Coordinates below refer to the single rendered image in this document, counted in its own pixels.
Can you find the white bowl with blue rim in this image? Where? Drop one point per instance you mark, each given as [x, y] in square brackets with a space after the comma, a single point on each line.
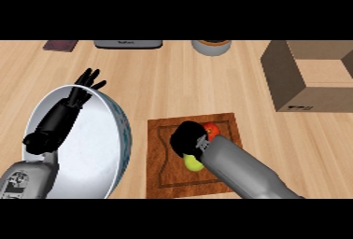
[87, 146]

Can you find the brown wooden cutting board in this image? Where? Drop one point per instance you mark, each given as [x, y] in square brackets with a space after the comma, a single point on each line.
[195, 155]

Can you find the dark grey flat appliance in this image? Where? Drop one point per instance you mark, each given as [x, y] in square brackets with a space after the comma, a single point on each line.
[128, 44]

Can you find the dark maroon flat object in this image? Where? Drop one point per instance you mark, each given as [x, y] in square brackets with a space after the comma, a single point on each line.
[60, 45]

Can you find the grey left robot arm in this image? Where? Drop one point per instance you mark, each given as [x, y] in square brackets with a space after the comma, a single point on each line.
[25, 179]

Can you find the open cardboard box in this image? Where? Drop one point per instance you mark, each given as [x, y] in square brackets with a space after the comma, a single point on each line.
[308, 74]

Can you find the red tomato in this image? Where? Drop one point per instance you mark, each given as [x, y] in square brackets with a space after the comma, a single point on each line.
[212, 129]

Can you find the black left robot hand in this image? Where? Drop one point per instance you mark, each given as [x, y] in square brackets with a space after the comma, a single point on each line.
[53, 122]

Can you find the yellow-green pear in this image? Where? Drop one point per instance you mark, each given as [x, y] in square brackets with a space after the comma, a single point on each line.
[193, 164]

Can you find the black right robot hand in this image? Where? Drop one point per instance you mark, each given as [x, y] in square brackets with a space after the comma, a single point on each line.
[186, 138]

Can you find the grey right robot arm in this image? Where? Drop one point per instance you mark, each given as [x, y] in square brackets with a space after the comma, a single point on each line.
[243, 169]

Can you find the grey round container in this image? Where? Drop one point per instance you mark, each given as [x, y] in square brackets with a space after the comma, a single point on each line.
[211, 47]

